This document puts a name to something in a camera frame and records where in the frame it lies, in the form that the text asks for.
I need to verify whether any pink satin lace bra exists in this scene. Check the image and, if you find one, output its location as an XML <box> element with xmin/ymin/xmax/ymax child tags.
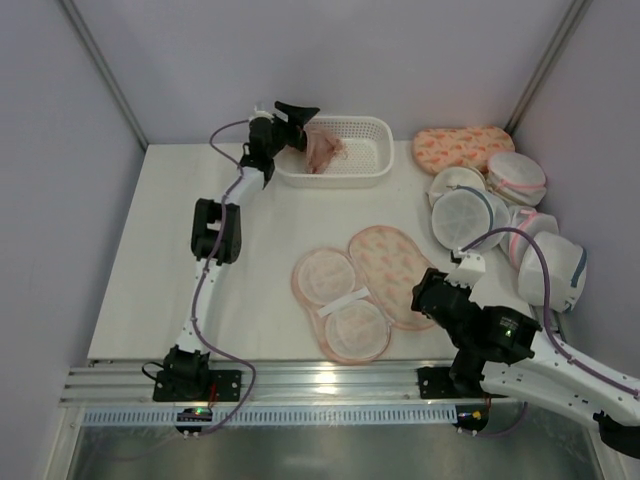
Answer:
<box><xmin>305</xmin><ymin>126</ymin><xmax>345</xmax><ymax>174</ymax></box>

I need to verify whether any peach floral laundry bag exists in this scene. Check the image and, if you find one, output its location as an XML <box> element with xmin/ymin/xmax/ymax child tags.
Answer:
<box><xmin>291</xmin><ymin>225</ymin><xmax>435</xmax><ymax>365</ymax></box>

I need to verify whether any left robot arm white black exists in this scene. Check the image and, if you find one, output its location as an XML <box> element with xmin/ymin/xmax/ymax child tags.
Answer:
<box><xmin>153</xmin><ymin>101</ymin><xmax>320</xmax><ymax>402</ymax></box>

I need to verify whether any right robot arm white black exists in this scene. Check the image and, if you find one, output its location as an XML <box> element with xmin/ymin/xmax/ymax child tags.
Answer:
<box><xmin>411</xmin><ymin>268</ymin><xmax>639</xmax><ymax>458</ymax></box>

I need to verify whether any white mesh bag blue zipper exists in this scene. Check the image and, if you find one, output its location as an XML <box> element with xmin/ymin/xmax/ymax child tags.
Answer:
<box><xmin>431</xmin><ymin>186</ymin><xmax>511</xmax><ymax>250</ymax></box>

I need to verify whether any white mesh bag pink trim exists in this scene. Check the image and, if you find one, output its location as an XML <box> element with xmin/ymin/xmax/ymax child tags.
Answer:
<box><xmin>500</xmin><ymin>205</ymin><xmax>559</xmax><ymax>270</ymax></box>

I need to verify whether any cream mesh bag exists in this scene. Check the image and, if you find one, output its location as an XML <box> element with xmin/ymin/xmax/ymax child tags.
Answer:
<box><xmin>426</xmin><ymin>166</ymin><xmax>486</xmax><ymax>207</ymax></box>

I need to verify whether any peach floral bag at back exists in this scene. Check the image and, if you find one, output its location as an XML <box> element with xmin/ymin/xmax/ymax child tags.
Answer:
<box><xmin>412</xmin><ymin>126</ymin><xmax>515</xmax><ymax>175</ymax></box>

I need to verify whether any white mesh bag pink zipper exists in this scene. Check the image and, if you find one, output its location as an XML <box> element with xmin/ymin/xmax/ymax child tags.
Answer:
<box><xmin>486</xmin><ymin>152</ymin><xmax>547</xmax><ymax>207</ymax></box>

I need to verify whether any white perforated plastic basket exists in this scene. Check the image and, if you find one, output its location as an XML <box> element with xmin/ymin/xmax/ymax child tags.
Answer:
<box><xmin>275</xmin><ymin>115</ymin><xmax>394</xmax><ymax>189</ymax></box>

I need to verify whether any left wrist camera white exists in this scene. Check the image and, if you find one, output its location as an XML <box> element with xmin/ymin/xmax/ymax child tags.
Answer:
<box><xmin>249</xmin><ymin>102</ymin><xmax>274</xmax><ymax>122</ymax></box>

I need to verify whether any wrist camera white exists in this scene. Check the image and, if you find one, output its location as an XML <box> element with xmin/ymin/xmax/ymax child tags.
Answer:
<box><xmin>445</xmin><ymin>249</ymin><xmax>486</xmax><ymax>289</ymax></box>
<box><xmin>249</xmin><ymin>102</ymin><xmax>274</xmax><ymax>122</ymax></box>

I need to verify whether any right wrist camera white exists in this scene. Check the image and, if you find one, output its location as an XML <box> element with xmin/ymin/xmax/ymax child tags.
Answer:
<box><xmin>445</xmin><ymin>249</ymin><xmax>486</xmax><ymax>289</ymax></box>

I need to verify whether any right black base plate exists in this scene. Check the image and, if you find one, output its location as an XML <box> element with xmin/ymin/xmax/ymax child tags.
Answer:
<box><xmin>416</xmin><ymin>362</ymin><xmax>506</xmax><ymax>400</ymax></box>

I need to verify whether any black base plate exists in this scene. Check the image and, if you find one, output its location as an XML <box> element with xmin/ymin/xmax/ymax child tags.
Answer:
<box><xmin>152</xmin><ymin>370</ymin><xmax>242</xmax><ymax>403</ymax></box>
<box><xmin>416</xmin><ymin>362</ymin><xmax>506</xmax><ymax>400</ymax></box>

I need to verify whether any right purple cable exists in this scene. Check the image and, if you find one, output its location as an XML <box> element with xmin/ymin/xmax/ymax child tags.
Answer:
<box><xmin>454</xmin><ymin>227</ymin><xmax>640</xmax><ymax>438</ymax></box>

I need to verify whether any aluminium mounting rail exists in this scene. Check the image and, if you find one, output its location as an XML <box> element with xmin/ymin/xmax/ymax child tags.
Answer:
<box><xmin>59</xmin><ymin>309</ymin><xmax>571</xmax><ymax>404</ymax></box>

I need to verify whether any slotted white cable duct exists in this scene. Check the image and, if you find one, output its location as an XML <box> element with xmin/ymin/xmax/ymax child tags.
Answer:
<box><xmin>81</xmin><ymin>404</ymin><xmax>458</xmax><ymax>428</ymax></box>

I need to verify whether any white mesh bag blue strap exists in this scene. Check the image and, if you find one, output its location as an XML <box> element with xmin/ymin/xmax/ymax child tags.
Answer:
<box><xmin>517</xmin><ymin>230</ymin><xmax>589</xmax><ymax>314</ymax></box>

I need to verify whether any left aluminium corner post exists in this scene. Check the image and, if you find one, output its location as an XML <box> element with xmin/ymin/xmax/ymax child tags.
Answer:
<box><xmin>57</xmin><ymin>0</ymin><xmax>149</xmax><ymax>151</ymax></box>

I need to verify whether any aluminium corner post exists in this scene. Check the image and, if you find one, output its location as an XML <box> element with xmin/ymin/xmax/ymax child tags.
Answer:
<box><xmin>504</xmin><ymin>0</ymin><xmax>593</xmax><ymax>136</ymax></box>
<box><xmin>57</xmin><ymin>0</ymin><xmax>149</xmax><ymax>151</ymax></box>

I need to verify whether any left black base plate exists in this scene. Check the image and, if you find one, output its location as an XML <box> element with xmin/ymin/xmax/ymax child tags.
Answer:
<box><xmin>152</xmin><ymin>370</ymin><xmax>242</xmax><ymax>403</ymax></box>

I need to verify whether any right aluminium corner post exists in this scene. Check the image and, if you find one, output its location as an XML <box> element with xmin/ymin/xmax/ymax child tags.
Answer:
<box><xmin>504</xmin><ymin>0</ymin><xmax>593</xmax><ymax>136</ymax></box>

